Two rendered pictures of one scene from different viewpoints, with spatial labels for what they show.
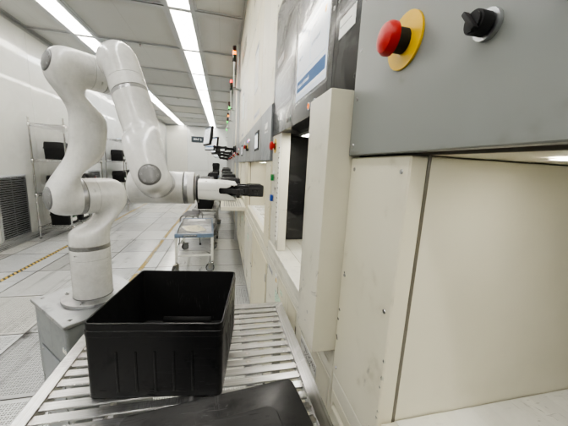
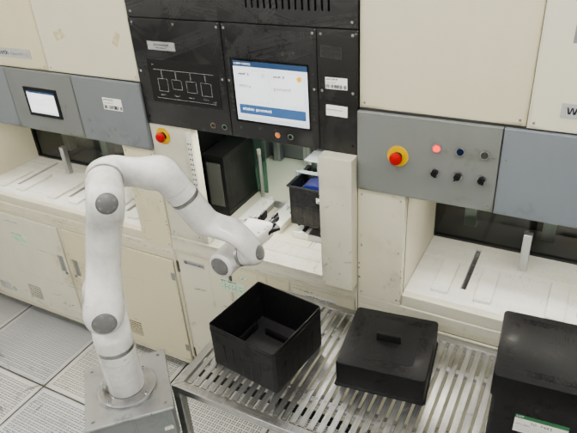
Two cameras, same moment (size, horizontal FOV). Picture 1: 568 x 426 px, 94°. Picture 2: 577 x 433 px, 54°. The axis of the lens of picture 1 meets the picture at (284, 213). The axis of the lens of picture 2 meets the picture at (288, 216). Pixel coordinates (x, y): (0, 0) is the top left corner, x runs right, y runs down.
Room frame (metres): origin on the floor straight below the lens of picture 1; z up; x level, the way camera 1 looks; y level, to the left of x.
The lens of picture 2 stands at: (-0.46, 1.29, 2.21)
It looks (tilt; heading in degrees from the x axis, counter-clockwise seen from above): 31 degrees down; 313
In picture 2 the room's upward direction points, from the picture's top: 4 degrees counter-clockwise
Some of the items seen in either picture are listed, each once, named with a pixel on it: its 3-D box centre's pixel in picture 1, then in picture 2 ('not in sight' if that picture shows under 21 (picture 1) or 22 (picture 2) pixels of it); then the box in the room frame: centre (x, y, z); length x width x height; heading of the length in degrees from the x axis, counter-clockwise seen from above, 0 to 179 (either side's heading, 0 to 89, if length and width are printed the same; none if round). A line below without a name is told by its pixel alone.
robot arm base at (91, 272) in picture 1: (92, 271); (121, 367); (0.90, 0.67, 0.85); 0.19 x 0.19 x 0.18
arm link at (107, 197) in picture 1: (98, 211); (106, 311); (0.93, 0.66, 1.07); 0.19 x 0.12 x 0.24; 149
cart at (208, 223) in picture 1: (197, 241); not in sight; (3.33, 1.10, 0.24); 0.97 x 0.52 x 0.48; 16
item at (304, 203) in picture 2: not in sight; (323, 192); (0.85, -0.35, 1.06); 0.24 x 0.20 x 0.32; 13
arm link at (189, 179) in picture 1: (191, 188); not in sight; (0.71, 0.25, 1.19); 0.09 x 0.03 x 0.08; 14
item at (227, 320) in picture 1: (176, 323); (267, 333); (0.63, 0.26, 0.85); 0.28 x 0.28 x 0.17; 5
